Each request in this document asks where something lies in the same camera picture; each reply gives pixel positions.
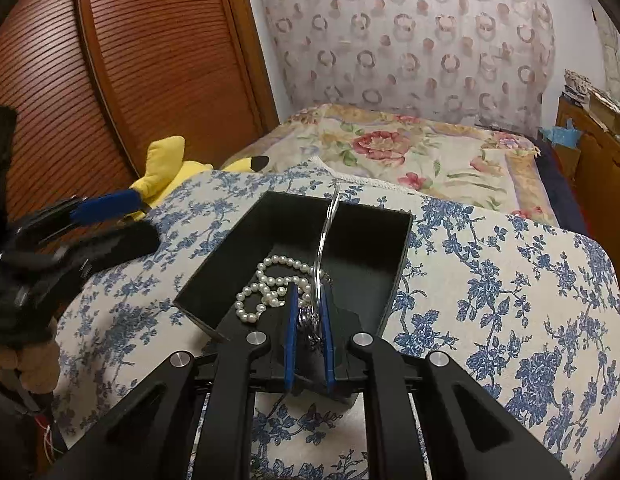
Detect blue floral blanket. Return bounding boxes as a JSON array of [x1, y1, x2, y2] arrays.
[[52, 157, 620, 480]]

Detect blue tissue paper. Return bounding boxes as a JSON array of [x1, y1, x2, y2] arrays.
[[540, 125, 583, 148]]

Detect wooden cabinet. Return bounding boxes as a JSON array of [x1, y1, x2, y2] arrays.
[[555, 95, 620, 256]]

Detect cardboard box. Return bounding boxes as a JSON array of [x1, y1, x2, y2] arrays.
[[587, 87, 620, 132]]

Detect ring patterned headboard cover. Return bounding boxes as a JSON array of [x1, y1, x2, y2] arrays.
[[245, 0, 556, 133]]

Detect red flower bedspread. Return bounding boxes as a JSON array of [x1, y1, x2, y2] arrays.
[[220, 102, 558, 226]]

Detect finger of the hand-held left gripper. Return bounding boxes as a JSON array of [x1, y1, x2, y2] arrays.
[[12, 190, 143, 241], [50, 221, 161, 281]]

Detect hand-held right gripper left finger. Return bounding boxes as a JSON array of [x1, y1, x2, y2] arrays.
[[50, 282, 301, 480]]

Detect silver chain bracelet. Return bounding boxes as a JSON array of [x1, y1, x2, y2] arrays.
[[295, 305, 325, 353]]

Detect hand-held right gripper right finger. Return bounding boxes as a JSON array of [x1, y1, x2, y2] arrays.
[[317, 295, 573, 480]]

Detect navy bed sheet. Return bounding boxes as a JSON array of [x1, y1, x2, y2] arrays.
[[534, 144, 591, 233]]

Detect black jewelry box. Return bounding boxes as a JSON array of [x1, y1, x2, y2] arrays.
[[174, 190, 415, 408]]

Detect wooden slatted wardrobe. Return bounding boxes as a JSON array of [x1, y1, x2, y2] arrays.
[[0, 0, 281, 241]]

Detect folded patterned cloth stack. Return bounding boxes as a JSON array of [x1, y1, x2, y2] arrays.
[[563, 69, 598, 106]]

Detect yellow plush toy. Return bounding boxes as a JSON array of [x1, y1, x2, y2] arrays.
[[127, 135, 271, 223]]

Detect white pearl necklace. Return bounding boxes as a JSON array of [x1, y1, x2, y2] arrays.
[[234, 255, 317, 327]]

